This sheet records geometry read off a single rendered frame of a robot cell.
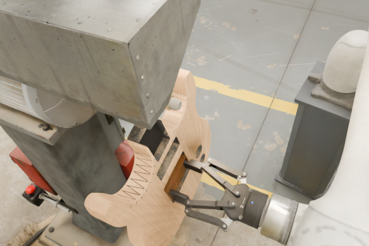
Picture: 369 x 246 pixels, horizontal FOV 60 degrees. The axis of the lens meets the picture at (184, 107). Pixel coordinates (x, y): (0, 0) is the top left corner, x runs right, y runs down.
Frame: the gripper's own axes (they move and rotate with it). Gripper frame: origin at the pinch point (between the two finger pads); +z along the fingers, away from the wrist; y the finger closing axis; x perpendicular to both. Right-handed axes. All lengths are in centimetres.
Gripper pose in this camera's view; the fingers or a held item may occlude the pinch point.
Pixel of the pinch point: (179, 178)
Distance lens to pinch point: 77.1
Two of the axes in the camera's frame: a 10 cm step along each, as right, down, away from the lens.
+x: -1.7, -5.3, -8.3
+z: -8.9, -2.8, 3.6
